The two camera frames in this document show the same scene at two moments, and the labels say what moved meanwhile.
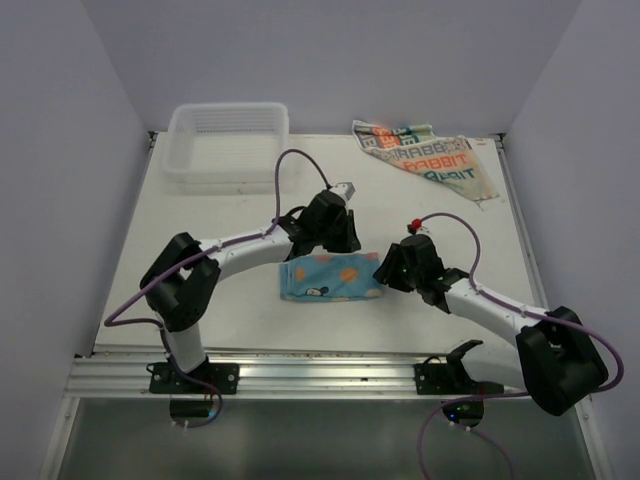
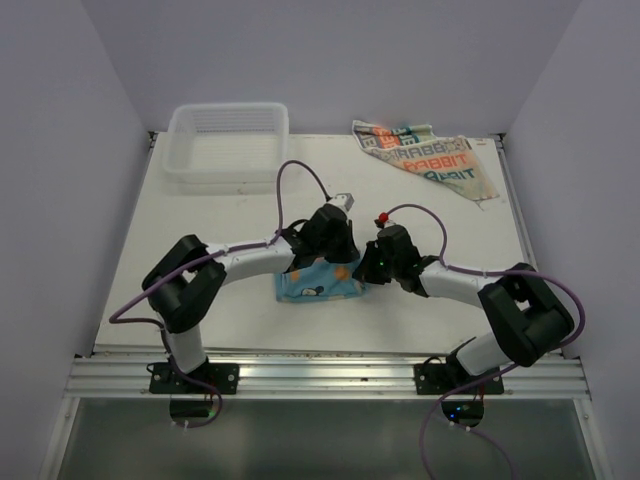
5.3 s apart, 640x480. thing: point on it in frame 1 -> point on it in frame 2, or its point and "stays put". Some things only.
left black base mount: x=164 y=379 stays put
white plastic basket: x=227 y=143 stays put
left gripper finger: x=305 y=245 -> x=304 y=260
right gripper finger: x=391 y=269 -> x=370 y=268
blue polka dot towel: x=331 y=278 stays put
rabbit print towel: x=448 y=162 stays put
